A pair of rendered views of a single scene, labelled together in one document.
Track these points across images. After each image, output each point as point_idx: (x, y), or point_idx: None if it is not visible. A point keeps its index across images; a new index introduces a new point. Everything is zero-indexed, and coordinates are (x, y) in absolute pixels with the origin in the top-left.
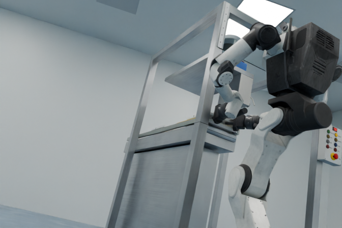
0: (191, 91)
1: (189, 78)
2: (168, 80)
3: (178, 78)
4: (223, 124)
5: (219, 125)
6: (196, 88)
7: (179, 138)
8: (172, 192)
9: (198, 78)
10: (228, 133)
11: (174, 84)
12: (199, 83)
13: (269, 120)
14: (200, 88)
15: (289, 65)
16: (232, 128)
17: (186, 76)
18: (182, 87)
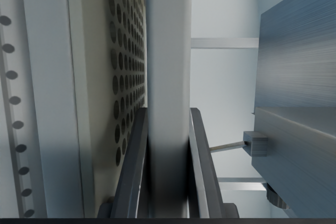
0: (257, 80)
1: (308, 22)
2: (266, 14)
3: (287, 13)
4: (74, 61)
5: None
6: (274, 77)
7: None
8: None
9: (325, 38)
10: (21, 166)
11: (261, 36)
12: (297, 64)
13: None
14: (277, 85)
15: None
16: (83, 204)
17: (313, 5)
18: (260, 56)
